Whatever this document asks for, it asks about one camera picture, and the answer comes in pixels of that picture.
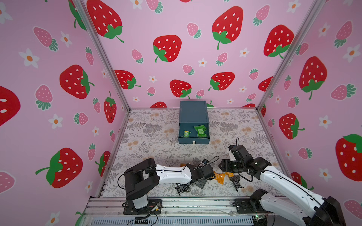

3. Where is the green cookie packet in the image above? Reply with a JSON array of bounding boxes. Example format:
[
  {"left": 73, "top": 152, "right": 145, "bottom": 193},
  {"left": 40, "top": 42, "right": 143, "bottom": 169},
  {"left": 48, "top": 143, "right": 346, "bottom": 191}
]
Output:
[
  {"left": 194, "top": 125, "right": 207, "bottom": 138},
  {"left": 183, "top": 131, "right": 192, "bottom": 137}
]

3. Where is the teal drawer cabinet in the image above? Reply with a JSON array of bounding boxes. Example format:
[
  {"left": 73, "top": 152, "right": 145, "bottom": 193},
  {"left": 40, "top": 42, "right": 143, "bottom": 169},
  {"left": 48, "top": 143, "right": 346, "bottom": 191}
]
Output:
[{"left": 178, "top": 100, "right": 210, "bottom": 145}]

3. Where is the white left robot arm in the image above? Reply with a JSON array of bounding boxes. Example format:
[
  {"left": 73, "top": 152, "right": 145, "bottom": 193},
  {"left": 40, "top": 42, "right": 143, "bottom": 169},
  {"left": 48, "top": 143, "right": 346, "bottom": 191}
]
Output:
[{"left": 123, "top": 158, "right": 216, "bottom": 211}]

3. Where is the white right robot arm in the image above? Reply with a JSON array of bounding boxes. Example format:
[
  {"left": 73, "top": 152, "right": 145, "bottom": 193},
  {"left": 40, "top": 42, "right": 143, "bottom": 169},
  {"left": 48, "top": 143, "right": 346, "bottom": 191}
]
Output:
[{"left": 219, "top": 145, "right": 346, "bottom": 226}]

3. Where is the orange cookie packet right top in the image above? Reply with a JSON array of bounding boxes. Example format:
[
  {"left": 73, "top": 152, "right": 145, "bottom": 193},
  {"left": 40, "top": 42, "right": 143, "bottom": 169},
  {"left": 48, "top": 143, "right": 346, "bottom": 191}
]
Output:
[{"left": 225, "top": 172, "right": 234, "bottom": 178}]

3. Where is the black cookie packet right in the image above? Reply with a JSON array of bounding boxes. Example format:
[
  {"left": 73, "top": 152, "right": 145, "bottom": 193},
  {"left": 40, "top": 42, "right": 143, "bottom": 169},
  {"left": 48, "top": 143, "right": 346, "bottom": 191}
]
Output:
[{"left": 229, "top": 175, "right": 243, "bottom": 191}]

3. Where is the black cookie packet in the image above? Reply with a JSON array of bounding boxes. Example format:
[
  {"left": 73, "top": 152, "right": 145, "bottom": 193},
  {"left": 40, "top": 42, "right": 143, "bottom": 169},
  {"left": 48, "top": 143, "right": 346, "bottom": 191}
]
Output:
[
  {"left": 229, "top": 175, "right": 243, "bottom": 191},
  {"left": 174, "top": 183, "right": 191, "bottom": 195}
]

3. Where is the orange cookie packet centre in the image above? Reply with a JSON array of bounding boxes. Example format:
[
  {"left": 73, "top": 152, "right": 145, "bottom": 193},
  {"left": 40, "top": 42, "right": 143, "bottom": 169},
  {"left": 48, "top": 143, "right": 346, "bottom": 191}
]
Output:
[{"left": 214, "top": 172, "right": 226, "bottom": 185}]

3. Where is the black cookie packet left lower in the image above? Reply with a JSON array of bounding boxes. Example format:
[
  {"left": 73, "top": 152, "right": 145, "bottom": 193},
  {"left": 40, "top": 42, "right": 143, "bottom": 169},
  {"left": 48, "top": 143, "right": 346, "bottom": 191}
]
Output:
[{"left": 174, "top": 183, "right": 191, "bottom": 195}]

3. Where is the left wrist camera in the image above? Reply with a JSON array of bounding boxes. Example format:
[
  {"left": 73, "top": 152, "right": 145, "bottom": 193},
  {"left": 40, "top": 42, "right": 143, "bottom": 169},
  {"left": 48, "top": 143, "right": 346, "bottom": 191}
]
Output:
[{"left": 201, "top": 159, "right": 209, "bottom": 165}]

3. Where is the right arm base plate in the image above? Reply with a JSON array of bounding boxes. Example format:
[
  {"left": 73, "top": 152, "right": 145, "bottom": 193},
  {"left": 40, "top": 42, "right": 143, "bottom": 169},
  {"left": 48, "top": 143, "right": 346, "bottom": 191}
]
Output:
[{"left": 232, "top": 189, "right": 268, "bottom": 214}]

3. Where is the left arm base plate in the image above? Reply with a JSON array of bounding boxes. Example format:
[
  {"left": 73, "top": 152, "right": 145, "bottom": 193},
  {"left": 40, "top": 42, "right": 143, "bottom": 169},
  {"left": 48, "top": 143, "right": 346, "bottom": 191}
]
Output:
[{"left": 122, "top": 199, "right": 162, "bottom": 215}]

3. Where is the aluminium front rail frame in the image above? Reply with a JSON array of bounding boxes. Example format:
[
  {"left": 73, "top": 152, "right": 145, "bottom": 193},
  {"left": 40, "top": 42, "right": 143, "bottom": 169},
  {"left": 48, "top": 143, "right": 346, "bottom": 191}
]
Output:
[{"left": 74, "top": 196, "right": 320, "bottom": 226}]

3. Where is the aluminium corner post left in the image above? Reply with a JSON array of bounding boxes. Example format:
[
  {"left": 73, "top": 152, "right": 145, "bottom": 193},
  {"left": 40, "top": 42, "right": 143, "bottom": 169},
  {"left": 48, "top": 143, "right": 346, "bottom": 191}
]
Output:
[{"left": 74, "top": 0, "right": 131, "bottom": 113}]

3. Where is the aluminium corner post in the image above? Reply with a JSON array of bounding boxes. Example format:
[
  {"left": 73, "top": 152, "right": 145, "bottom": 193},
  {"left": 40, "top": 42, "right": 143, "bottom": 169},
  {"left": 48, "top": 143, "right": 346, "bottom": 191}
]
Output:
[
  {"left": 256, "top": 0, "right": 325, "bottom": 114},
  {"left": 74, "top": 0, "right": 131, "bottom": 113}
]

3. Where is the aluminium corner post right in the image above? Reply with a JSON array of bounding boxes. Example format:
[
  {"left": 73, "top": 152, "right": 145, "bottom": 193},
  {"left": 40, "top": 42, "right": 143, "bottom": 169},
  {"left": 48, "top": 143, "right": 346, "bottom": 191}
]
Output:
[{"left": 256, "top": 0, "right": 325, "bottom": 114}]

